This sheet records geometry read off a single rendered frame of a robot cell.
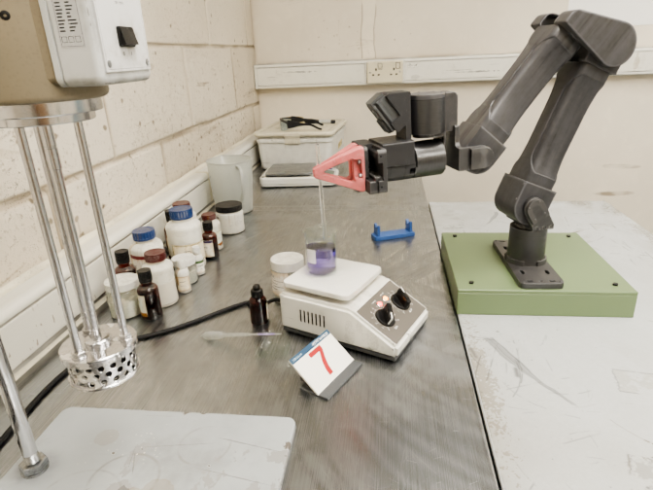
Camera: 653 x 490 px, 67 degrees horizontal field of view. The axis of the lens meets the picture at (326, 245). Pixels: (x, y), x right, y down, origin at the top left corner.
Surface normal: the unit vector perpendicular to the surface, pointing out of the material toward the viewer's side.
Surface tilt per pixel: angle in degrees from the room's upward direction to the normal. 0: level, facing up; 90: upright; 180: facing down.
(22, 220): 90
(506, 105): 84
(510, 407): 0
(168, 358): 0
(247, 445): 0
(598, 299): 90
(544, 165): 79
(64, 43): 90
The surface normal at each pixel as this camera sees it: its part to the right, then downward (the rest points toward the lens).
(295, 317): -0.51, 0.33
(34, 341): 0.99, 0.00
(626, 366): -0.04, -0.93
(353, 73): -0.12, 0.37
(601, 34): 0.19, 0.35
